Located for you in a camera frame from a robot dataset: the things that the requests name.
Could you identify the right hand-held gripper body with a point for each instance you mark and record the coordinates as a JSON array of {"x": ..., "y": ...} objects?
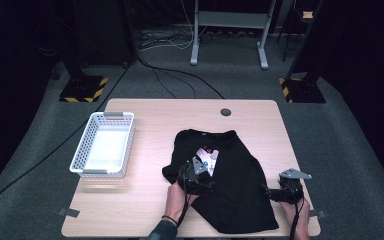
[{"x": 291, "y": 190}]

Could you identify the black t-shirt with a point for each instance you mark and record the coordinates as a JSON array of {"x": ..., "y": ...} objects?
[{"x": 236, "y": 180}]

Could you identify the small orange tag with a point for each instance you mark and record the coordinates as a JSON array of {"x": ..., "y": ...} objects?
[{"x": 308, "y": 14}]

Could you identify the grey tape tab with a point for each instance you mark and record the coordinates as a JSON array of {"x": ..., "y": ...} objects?
[
  {"x": 317, "y": 213},
  {"x": 68, "y": 212}
]

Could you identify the dark round table grommet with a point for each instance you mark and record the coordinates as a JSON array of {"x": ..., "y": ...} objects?
[{"x": 225, "y": 112}]

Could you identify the black stand with striped base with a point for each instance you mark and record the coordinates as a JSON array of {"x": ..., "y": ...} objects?
[
  {"x": 83, "y": 88},
  {"x": 301, "y": 90}
]

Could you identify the black wristband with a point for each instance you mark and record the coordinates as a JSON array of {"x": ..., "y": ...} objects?
[{"x": 169, "y": 219}]

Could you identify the dark cabinet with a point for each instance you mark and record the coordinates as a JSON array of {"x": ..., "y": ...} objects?
[{"x": 103, "y": 30}]

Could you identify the grey metal desk frame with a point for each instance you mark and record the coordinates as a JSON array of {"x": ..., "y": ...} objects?
[{"x": 233, "y": 20}]

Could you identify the person's right hand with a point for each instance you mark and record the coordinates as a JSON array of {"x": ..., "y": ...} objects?
[{"x": 300, "y": 220}]

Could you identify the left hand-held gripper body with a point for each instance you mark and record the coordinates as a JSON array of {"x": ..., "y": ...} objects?
[{"x": 191, "y": 176}]

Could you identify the person's left hand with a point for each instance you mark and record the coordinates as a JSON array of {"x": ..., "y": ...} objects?
[{"x": 176, "y": 203}]

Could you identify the white perforated plastic basket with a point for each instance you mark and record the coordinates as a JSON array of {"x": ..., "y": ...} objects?
[{"x": 106, "y": 146}]

